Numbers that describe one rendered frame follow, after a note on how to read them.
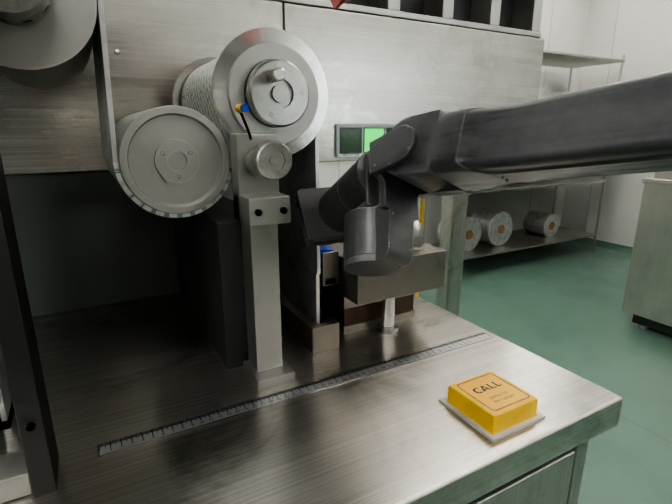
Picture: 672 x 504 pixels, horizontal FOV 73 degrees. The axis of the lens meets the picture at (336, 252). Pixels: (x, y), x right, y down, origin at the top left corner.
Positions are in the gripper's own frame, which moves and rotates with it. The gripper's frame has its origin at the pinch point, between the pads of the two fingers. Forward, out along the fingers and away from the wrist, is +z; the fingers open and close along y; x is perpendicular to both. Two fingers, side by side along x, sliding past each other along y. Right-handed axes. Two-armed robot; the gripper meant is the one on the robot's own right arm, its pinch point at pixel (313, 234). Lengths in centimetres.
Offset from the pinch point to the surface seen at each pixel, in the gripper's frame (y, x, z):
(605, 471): 125, -84, 69
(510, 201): 356, 82, 259
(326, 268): 1.5, -4.9, 1.5
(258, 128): -8.3, 11.1, -9.8
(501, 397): 9.8, -25.8, -15.8
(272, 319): -9.0, -10.7, -1.3
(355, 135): 25.1, 26.3, 19.4
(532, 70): 80, 41, 12
